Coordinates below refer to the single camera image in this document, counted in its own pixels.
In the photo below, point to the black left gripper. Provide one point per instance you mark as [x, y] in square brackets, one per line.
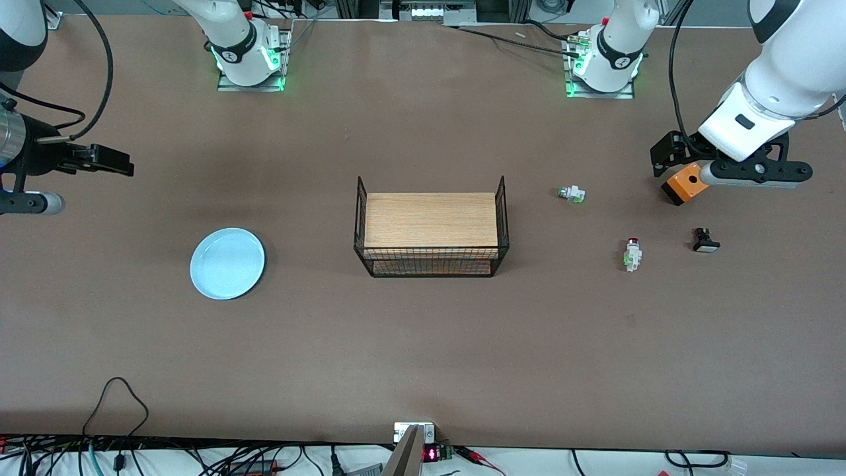
[675, 148]

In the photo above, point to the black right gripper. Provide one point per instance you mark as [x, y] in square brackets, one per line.
[41, 153]

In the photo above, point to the red push button switch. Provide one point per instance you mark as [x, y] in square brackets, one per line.
[633, 254]

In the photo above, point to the light blue round plate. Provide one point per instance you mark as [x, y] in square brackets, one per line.
[228, 264]

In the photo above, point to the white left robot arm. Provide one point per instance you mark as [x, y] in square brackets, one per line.
[786, 73]

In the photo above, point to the black square white-capped button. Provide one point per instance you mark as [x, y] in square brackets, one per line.
[706, 244]

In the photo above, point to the wooden shelf board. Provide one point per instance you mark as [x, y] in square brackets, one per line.
[429, 268]
[429, 221]

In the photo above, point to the white terminal block device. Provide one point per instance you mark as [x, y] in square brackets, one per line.
[429, 12]

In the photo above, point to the orange black small device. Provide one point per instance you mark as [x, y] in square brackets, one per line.
[254, 467]

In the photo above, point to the red clip test lead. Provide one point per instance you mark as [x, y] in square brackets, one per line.
[472, 453]

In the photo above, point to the red LED display module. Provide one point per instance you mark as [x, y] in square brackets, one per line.
[431, 454]

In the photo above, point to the orange button enclosure box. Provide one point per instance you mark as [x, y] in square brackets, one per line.
[681, 190]

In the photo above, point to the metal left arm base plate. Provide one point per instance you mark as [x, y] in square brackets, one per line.
[618, 94]

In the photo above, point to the green push button switch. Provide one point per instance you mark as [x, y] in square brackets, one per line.
[574, 194]

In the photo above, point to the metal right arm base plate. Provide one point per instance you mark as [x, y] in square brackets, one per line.
[251, 87]

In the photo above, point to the aluminium frame structure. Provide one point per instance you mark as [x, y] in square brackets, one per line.
[357, 8]

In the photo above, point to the silver camera mount plate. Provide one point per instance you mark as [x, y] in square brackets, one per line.
[403, 433]

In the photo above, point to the grey aluminium mount bar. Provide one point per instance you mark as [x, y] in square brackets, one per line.
[404, 459]

